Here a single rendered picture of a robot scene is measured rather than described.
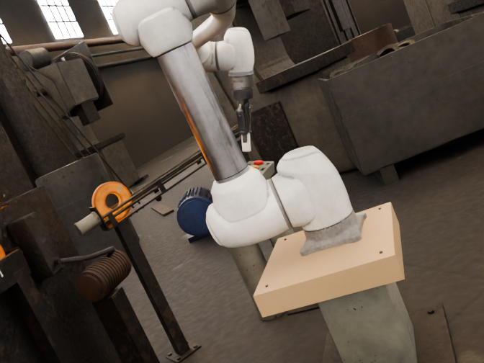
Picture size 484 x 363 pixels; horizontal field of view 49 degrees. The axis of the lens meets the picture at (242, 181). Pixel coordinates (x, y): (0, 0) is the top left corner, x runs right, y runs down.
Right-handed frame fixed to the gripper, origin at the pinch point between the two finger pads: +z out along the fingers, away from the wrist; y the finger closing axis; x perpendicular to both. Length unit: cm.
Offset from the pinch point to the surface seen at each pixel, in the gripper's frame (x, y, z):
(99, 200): -56, 17, 19
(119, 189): -51, 10, 17
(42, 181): -230, -161, 71
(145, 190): -43.3, 3.6, 19.1
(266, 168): 5.2, -7.9, 12.7
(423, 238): 65, -40, 53
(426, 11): 72, -348, -39
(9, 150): -96, 15, -1
